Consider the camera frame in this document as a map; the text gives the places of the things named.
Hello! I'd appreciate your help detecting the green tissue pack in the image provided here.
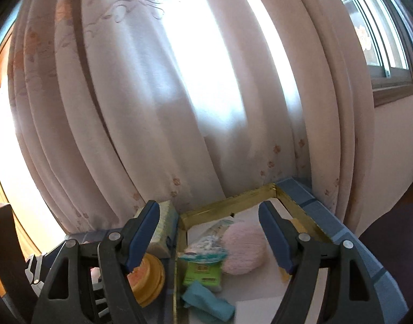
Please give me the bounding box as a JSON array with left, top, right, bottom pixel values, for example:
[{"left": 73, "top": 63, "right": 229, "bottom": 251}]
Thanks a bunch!
[{"left": 183, "top": 260, "right": 224, "bottom": 292}]

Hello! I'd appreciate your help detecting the bag of cotton swabs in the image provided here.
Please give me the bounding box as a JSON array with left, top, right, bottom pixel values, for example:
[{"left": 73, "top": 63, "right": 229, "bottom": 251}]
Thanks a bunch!
[{"left": 177, "top": 219, "right": 234, "bottom": 264}]

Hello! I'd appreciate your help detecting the pink fluffy puff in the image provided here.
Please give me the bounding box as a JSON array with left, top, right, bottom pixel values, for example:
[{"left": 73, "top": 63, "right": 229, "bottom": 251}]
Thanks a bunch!
[{"left": 220, "top": 222, "right": 266, "bottom": 275}]

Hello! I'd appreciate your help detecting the pale floral curtain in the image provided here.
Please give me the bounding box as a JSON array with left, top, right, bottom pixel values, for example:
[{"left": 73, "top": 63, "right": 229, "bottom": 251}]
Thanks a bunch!
[{"left": 7, "top": 0, "right": 376, "bottom": 240}]

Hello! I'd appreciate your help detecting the teal cloth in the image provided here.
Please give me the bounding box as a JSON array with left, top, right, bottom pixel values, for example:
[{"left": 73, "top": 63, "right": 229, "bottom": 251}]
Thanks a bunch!
[{"left": 181, "top": 281, "right": 236, "bottom": 321}]

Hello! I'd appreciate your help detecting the gold box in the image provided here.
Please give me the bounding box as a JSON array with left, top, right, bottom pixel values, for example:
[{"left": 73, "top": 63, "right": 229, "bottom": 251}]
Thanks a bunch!
[{"left": 173, "top": 182, "right": 332, "bottom": 324}]

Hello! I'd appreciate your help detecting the gold tin with pink lid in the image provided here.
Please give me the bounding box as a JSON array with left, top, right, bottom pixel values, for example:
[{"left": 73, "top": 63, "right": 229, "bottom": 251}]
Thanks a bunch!
[{"left": 127, "top": 252, "right": 166, "bottom": 308}]

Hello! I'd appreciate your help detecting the window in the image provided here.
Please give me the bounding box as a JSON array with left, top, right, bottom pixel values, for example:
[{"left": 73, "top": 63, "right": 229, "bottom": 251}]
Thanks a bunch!
[{"left": 324, "top": 0, "right": 413, "bottom": 85}]

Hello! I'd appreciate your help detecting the wooden window sill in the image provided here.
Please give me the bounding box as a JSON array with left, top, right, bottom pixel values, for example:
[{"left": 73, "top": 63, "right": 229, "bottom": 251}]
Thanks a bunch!
[{"left": 372, "top": 83, "right": 413, "bottom": 109}]

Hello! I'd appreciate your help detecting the blue plaid bed sheet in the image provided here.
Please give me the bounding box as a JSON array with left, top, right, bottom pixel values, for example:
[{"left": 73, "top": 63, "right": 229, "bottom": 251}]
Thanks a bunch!
[{"left": 63, "top": 176, "right": 409, "bottom": 324}]

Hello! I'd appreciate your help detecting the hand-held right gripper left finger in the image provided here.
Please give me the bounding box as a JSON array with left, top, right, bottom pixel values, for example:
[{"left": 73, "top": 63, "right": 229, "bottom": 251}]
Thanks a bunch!
[{"left": 40, "top": 200, "right": 160, "bottom": 324}]

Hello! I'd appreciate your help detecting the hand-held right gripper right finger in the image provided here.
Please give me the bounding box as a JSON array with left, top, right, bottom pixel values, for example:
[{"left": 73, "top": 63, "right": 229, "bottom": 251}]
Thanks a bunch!
[{"left": 258, "top": 201, "right": 379, "bottom": 324}]

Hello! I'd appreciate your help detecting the pale yellow tissue box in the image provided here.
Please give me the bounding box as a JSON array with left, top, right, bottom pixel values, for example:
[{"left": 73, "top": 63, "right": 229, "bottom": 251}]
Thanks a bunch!
[{"left": 134, "top": 200, "right": 179, "bottom": 259}]

